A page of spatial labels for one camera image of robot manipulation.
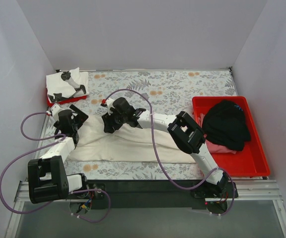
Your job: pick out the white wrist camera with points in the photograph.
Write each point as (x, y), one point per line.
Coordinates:
(53, 112)
(108, 104)

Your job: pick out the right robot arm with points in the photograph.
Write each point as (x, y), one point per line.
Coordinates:
(185, 132)

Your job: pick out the floral patterned table mat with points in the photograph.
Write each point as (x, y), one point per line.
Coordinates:
(169, 92)

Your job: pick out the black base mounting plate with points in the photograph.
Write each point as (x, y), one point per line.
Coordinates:
(122, 194)

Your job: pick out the cream white t-shirt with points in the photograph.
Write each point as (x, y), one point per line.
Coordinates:
(127, 144)

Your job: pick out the small red tray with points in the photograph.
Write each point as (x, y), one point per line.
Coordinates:
(65, 94)

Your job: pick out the aluminium frame rail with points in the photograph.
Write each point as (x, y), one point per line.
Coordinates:
(252, 190)

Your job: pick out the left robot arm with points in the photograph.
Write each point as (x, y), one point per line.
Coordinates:
(47, 177)

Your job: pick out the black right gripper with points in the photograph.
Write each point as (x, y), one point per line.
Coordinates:
(111, 121)

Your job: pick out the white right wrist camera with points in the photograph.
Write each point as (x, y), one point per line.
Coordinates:
(108, 104)

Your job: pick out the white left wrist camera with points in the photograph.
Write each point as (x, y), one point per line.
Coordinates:
(53, 112)

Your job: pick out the folded white printed t-shirt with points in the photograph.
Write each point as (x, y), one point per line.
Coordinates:
(72, 77)

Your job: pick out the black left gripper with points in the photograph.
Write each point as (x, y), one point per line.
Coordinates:
(77, 119)

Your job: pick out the pink garment in bin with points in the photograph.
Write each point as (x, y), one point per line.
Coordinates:
(214, 148)

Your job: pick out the black garment in bin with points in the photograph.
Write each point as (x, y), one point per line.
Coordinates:
(225, 125)

